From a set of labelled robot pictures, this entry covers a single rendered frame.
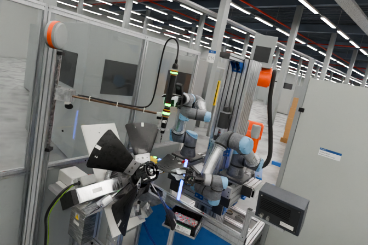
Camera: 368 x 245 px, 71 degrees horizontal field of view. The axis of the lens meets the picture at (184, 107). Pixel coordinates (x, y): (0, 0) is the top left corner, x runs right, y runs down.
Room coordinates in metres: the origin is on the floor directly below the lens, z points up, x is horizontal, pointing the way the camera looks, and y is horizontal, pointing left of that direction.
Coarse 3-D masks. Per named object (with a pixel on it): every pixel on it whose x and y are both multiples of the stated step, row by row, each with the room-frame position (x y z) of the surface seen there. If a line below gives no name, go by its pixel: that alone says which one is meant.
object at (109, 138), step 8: (104, 136) 1.34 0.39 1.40; (112, 136) 1.37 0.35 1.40; (104, 144) 1.34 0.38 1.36; (112, 144) 1.36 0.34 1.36; (120, 144) 1.39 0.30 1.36; (96, 152) 1.31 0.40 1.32; (104, 152) 1.33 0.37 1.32; (112, 152) 1.35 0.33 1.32; (120, 152) 1.38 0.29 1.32; (128, 152) 1.40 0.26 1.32; (88, 160) 1.28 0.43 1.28; (96, 160) 1.30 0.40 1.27; (104, 160) 1.33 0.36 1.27; (112, 160) 1.35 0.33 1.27; (120, 160) 1.38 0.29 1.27; (128, 160) 1.40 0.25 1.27; (104, 168) 1.33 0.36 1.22; (112, 168) 1.36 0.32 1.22; (120, 168) 1.38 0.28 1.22
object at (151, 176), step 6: (144, 162) 1.45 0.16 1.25; (150, 162) 1.46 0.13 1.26; (138, 168) 1.44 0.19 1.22; (144, 168) 1.40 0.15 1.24; (150, 168) 1.45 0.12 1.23; (156, 168) 1.48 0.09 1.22; (138, 174) 1.42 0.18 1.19; (144, 174) 1.39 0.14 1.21; (150, 174) 1.41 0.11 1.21; (156, 174) 1.46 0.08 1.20; (132, 180) 1.43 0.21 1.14; (144, 180) 1.41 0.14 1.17; (150, 180) 1.40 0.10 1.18; (144, 186) 1.47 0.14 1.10
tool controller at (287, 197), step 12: (264, 192) 1.44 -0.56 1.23; (276, 192) 1.45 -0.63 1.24; (288, 192) 1.45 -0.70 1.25; (264, 204) 1.45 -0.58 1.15; (276, 204) 1.40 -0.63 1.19; (288, 204) 1.36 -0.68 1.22; (300, 204) 1.36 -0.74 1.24; (264, 216) 1.46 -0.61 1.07; (276, 216) 1.41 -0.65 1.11; (288, 216) 1.37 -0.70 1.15; (300, 216) 1.33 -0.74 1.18; (288, 228) 1.38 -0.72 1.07; (300, 228) 1.34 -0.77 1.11
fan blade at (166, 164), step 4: (168, 156) 1.76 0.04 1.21; (172, 156) 1.78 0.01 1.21; (160, 160) 1.69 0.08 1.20; (164, 160) 1.70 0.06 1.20; (168, 160) 1.72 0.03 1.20; (172, 160) 1.73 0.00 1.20; (176, 160) 1.75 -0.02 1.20; (156, 164) 1.63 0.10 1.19; (160, 164) 1.64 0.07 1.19; (164, 164) 1.65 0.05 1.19; (168, 164) 1.66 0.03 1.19; (172, 164) 1.68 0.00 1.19; (176, 164) 1.70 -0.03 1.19; (180, 164) 1.73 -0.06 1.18; (160, 168) 1.57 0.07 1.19; (164, 168) 1.58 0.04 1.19; (168, 168) 1.60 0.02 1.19; (172, 168) 1.63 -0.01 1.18; (168, 172) 1.56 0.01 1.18; (172, 172) 1.58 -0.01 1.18; (176, 172) 1.60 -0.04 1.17
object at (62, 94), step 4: (56, 88) 1.51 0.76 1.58; (60, 88) 1.53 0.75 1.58; (64, 88) 1.55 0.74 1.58; (56, 92) 1.51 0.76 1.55; (60, 92) 1.51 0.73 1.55; (64, 92) 1.51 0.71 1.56; (68, 92) 1.51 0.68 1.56; (72, 92) 1.53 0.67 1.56; (56, 96) 1.51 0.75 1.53; (60, 96) 1.51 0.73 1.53; (64, 96) 1.51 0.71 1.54; (68, 96) 1.51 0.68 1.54; (60, 100) 1.51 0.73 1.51; (64, 100) 1.51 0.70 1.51; (68, 100) 1.51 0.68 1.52; (72, 100) 1.55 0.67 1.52
